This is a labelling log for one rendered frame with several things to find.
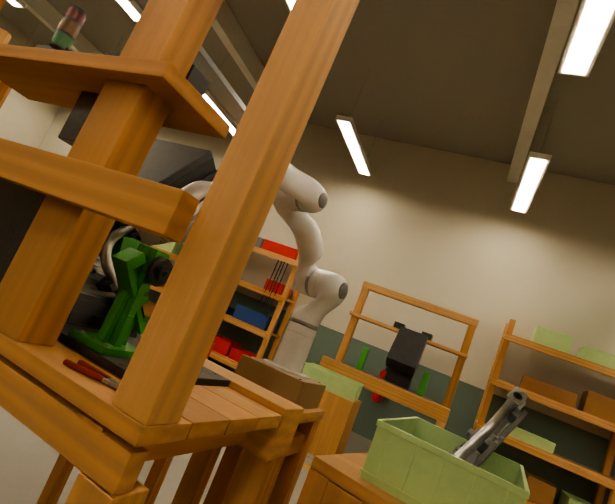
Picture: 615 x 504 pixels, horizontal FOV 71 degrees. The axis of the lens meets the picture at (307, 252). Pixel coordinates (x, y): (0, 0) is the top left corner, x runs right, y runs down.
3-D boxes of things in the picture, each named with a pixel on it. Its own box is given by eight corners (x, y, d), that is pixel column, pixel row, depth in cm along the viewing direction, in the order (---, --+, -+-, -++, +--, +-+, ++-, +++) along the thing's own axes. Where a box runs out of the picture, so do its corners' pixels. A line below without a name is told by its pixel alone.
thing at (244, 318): (246, 388, 624) (303, 249, 659) (101, 316, 738) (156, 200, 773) (261, 388, 673) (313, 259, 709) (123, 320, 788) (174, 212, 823)
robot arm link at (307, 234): (323, 307, 171) (293, 297, 181) (340, 290, 178) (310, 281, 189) (294, 192, 146) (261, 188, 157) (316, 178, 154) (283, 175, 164)
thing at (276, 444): (12, 298, 197) (28, 268, 199) (286, 456, 131) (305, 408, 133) (-19, 292, 185) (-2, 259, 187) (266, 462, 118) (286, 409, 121)
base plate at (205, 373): (21, 277, 178) (24, 273, 178) (228, 386, 129) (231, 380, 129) (-100, 245, 141) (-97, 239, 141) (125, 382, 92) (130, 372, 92)
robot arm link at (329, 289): (300, 325, 180) (321, 272, 184) (335, 338, 168) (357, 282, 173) (283, 317, 171) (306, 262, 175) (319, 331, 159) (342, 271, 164)
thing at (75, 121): (93, 159, 128) (115, 116, 131) (131, 170, 121) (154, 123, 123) (56, 137, 117) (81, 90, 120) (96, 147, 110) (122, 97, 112)
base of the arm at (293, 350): (280, 365, 181) (297, 324, 185) (316, 382, 170) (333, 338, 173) (253, 357, 166) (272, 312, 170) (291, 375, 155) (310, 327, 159)
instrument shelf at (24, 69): (29, 100, 153) (34, 90, 153) (225, 139, 113) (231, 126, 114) (-48, 49, 131) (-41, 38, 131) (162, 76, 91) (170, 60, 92)
